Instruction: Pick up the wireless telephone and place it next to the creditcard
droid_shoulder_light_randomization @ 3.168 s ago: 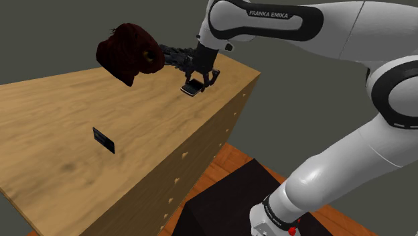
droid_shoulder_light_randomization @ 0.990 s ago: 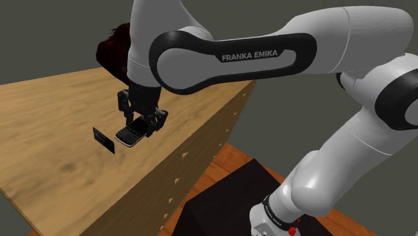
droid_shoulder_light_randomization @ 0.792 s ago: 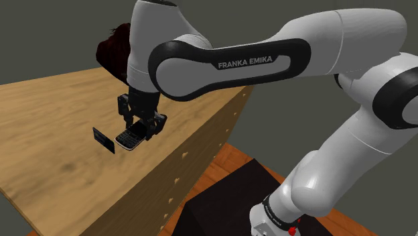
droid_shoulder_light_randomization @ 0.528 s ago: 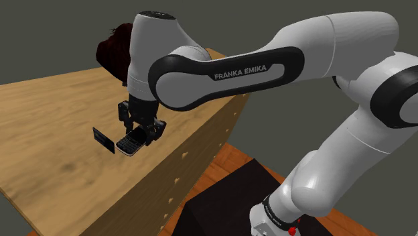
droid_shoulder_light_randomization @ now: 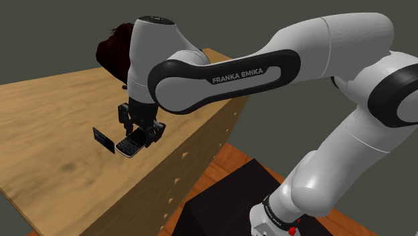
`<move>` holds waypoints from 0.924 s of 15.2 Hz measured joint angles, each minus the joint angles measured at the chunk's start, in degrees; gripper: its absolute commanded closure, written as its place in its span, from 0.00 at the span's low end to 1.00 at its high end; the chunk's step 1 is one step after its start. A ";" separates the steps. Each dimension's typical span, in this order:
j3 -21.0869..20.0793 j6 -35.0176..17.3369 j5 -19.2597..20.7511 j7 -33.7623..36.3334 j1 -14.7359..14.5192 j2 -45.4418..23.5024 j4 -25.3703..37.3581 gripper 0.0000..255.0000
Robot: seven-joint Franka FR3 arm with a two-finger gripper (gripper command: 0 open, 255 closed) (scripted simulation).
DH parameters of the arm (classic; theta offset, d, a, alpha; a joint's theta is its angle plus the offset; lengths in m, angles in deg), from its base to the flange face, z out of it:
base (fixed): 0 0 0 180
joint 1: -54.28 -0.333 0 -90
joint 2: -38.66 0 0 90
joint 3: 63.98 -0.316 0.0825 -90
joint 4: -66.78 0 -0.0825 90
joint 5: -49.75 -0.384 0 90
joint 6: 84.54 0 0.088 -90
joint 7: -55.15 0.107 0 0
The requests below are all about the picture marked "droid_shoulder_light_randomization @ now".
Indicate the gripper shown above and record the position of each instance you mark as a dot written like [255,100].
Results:
[142,112]

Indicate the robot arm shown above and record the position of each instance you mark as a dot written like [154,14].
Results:
[326,42]

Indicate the dark red furry object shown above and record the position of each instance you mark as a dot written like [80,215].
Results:
[114,52]

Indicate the light wooden chest of drawers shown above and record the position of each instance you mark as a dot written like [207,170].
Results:
[49,114]

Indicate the black keypad mobile phone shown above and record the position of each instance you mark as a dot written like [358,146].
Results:
[130,144]

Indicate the dark blue flat card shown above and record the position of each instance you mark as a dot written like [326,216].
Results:
[103,140]

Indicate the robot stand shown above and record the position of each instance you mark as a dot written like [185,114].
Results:
[225,202]

